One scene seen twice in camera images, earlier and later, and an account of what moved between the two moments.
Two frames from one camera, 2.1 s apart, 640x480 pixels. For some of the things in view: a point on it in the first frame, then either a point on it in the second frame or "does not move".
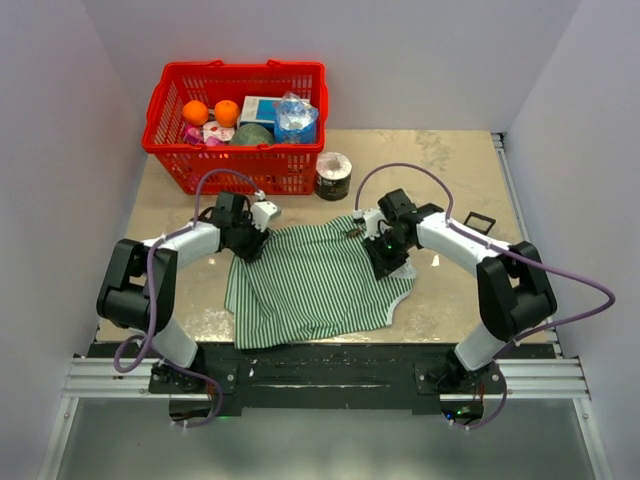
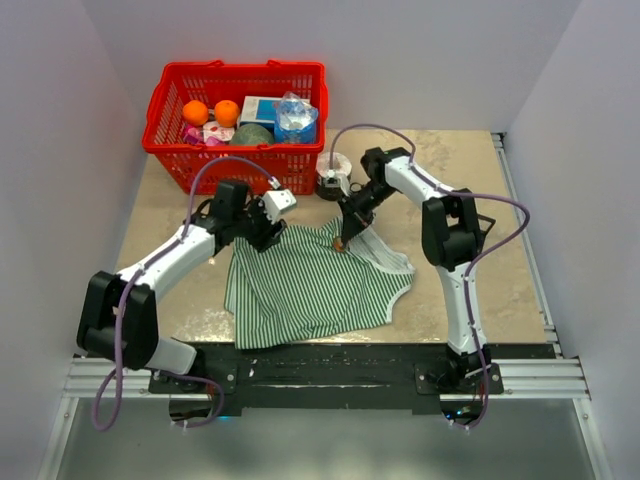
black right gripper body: [388, 250] → [363, 203]
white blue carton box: [259, 110] does not move
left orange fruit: [195, 112] does not move
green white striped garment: [309, 285] does not move
